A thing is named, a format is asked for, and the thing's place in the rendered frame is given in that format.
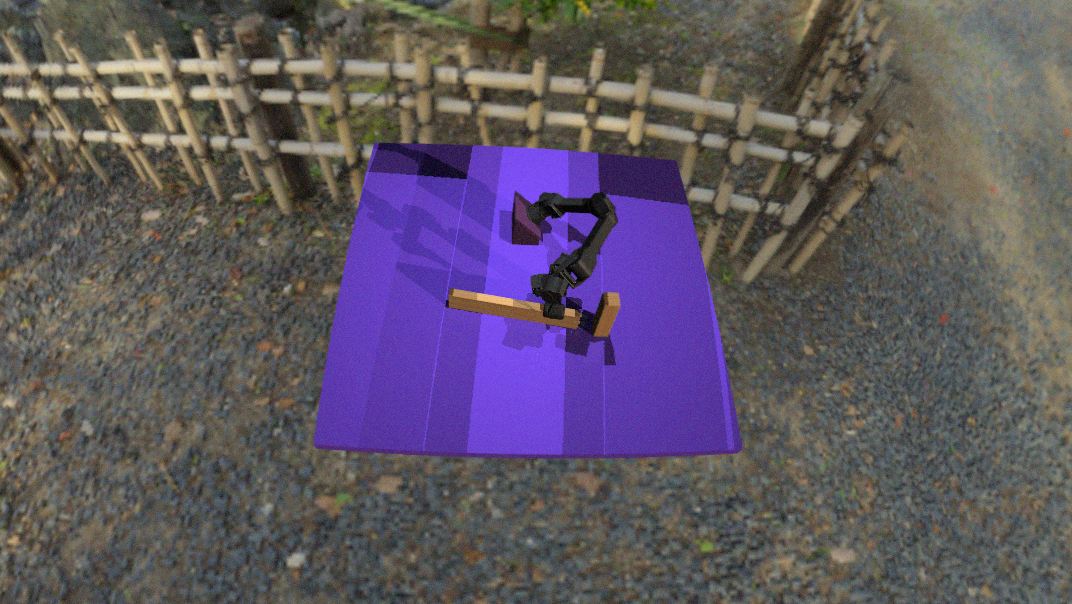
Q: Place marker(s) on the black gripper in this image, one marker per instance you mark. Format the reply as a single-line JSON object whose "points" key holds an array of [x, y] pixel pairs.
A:
{"points": [[555, 311]]}

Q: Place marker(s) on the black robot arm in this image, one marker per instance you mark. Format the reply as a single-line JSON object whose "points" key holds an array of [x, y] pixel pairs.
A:
{"points": [[583, 260]]}

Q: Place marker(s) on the wooden post with slot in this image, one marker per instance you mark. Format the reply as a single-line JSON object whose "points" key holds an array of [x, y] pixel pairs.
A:
{"points": [[605, 314]]}

